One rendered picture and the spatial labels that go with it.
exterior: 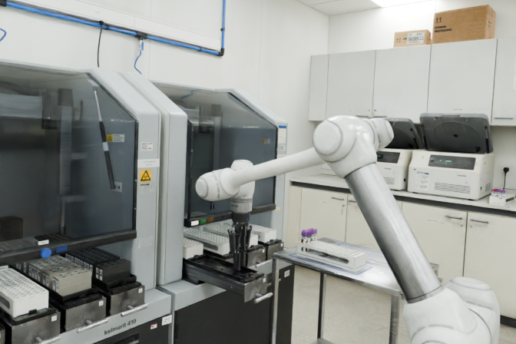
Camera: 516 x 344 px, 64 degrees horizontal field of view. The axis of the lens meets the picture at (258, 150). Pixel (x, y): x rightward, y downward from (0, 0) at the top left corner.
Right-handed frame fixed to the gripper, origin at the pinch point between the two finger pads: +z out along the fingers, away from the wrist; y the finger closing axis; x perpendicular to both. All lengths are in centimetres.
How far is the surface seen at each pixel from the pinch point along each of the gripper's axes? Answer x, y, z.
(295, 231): -122, -224, 50
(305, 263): 18.0, -22.6, 2.5
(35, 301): -15, 74, -1
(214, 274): -2.8, 11.3, 4.0
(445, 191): 20, -225, -10
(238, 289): 10.1, 11.3, 6.6
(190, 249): -21.8, 7.7, -1.0
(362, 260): 39, -34, -1
